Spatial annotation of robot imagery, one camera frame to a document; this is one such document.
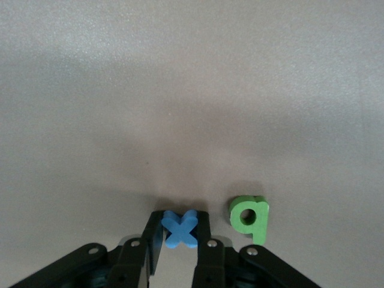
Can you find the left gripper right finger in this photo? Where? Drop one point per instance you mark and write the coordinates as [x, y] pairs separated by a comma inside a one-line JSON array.
[[210, 264]]

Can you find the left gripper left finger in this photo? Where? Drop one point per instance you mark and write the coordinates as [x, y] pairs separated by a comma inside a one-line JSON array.
[[132, 261]]

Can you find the blue foam letter x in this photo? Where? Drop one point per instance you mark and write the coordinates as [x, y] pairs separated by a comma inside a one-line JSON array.
[[180, 229]]

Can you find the green foam letter p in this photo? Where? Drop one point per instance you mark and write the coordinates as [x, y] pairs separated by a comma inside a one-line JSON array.
[[259, 228]]

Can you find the brown table cover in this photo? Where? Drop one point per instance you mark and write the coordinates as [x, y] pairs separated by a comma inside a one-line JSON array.
[[180, 90]]

